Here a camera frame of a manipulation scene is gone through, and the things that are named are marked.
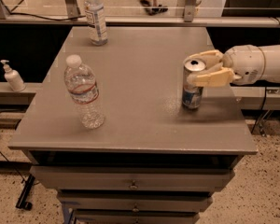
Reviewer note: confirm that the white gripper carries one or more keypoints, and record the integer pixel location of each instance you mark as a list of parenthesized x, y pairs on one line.
[(244, 64)]

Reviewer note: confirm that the silver blue redbull can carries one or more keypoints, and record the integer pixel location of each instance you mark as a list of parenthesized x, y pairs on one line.
[(192, 94)]

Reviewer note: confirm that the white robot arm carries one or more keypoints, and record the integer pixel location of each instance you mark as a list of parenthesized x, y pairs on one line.
[(271, 71)]

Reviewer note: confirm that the walking person legs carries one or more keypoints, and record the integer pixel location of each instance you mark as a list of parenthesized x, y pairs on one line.
[(152, 7)]

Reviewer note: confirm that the grey drawer cabinet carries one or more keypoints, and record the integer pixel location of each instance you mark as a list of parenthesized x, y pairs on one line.
[(139, 74)]

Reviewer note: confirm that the clear water bottle red label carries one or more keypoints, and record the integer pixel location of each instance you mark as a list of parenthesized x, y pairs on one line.
[(82, 87)]

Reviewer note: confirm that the water bottle blue white label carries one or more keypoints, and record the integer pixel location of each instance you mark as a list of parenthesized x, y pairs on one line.
[(95, 15)]

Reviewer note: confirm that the top grey drawer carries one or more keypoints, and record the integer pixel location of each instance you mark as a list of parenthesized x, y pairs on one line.
[(132, 179)]

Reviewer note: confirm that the grey drawer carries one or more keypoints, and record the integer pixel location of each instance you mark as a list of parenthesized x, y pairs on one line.
[(128, 217), (132, 179), (137, 201)]

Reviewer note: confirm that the middle grey drawer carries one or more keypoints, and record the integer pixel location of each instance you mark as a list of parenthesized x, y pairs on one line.
[(137, 201)]

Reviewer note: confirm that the bottom grey drawer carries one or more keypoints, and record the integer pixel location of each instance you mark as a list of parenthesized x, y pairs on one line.
[(128, 217)]

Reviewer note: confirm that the white pump lotion bottle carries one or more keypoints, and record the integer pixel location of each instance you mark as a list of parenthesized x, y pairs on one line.
[(12, 77)]

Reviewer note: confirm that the grey metal railing frame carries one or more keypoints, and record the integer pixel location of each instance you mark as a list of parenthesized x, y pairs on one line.
[(231, 13)]

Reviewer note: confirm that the black metal foot bracket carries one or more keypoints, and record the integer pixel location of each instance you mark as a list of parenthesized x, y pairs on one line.
[(22, 202)]

